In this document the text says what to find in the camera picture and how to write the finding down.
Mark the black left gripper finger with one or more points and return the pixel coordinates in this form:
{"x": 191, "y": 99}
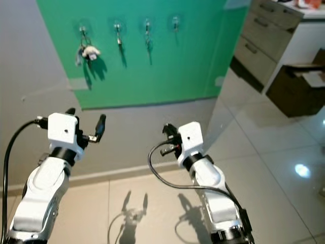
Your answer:
{"x": 101, "y": 125}
{"x": 70, "y": 111}

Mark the red white object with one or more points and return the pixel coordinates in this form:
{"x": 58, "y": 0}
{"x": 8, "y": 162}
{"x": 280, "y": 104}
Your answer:
{"x": 312, "y": 3}

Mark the long clear tape strip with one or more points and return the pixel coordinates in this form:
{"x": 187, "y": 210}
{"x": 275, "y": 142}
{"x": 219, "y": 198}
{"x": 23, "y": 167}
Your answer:
{"x": 51, "y": 90}

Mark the clear adhesive wall hook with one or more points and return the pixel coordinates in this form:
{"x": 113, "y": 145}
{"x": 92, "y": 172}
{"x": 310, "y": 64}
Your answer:
{"x": 83, "y": 29}
{"x": 118, "y": 26}
{"x": 175, "y": 22}
{"x": 147, "y": 24}

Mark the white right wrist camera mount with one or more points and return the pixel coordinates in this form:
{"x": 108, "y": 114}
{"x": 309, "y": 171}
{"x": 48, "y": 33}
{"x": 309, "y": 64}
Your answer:
{"x": 190, "y": 136}

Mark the key bunch with white charm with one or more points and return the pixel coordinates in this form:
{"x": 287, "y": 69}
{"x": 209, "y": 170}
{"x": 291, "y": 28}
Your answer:
{"x": 91, "y": 51}

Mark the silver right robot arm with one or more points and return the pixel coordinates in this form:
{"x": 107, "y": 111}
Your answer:
{"x": 218, "y": 203}

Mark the green wall board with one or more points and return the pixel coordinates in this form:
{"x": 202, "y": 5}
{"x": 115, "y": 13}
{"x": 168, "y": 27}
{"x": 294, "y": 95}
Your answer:
{"x": 167, "y": 71}

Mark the small single silver key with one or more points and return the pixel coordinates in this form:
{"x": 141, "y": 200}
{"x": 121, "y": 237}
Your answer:
{"x": 119, "y": 39}

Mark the small clear tape piece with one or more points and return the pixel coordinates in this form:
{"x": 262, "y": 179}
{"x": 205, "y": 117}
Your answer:
{"x": 219, "y": 81}

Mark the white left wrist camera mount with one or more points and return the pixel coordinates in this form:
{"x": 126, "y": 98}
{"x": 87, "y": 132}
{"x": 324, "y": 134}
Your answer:
{"x": 63, "y": 129}

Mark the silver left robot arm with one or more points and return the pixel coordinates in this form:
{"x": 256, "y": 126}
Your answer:
{"x": 38, "y": 198}

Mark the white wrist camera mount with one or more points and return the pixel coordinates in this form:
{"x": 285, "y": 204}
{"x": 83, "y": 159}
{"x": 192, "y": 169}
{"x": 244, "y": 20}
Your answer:
{"x": 190, "y": 136}
{"x": 63, "y": 129}

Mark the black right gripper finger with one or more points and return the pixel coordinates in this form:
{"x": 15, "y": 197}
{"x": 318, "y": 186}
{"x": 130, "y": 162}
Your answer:
{"x": 169, "y": 130}

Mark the dark brown box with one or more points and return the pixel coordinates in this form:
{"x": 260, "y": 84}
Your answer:
{"x": 294, "y": 94}

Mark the grey drawer cabinet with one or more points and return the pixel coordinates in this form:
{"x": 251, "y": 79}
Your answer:
{"x": 259, "y": 30}

